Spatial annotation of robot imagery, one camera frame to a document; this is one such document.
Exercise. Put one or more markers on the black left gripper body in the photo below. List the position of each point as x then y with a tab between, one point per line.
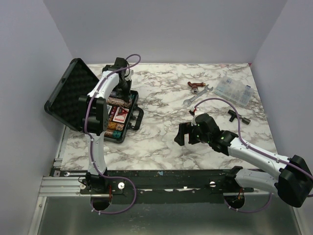
124	89

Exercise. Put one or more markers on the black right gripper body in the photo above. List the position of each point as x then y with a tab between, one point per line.
197	136

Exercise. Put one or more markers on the red triangular dealer button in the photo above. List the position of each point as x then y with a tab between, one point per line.
122	111

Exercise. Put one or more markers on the blue playing card deck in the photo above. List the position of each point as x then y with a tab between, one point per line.
109	108

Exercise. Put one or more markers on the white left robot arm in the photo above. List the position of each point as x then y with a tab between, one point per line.
93	108

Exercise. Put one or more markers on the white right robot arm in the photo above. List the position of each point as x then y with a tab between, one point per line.
289	178

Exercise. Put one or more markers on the black poker set case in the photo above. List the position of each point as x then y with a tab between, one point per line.
77	81

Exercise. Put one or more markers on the brown and blue chip row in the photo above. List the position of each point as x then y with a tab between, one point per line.
119	102

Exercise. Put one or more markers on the silver open-end wrench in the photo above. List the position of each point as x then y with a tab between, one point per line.
189	101

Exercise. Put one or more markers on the red dice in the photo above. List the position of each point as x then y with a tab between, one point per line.
112	115

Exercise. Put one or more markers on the red playing card deck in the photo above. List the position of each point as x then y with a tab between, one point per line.
119	119

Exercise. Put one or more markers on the black T-shaped pipe fitting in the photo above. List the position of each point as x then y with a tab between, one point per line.
234	116

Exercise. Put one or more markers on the orange chip row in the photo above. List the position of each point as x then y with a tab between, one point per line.
115	126

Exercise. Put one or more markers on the brown faucet tap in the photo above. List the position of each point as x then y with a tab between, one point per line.
195	86

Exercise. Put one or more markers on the brown bottom chip row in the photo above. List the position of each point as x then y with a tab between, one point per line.
113	134

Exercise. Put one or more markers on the clear plastic screw organizer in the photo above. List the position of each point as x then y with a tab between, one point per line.
234	91

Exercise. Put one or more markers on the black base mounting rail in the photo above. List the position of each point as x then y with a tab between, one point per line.
162	186

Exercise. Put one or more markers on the aluminium frame rail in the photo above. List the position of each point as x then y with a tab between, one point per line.
60	187

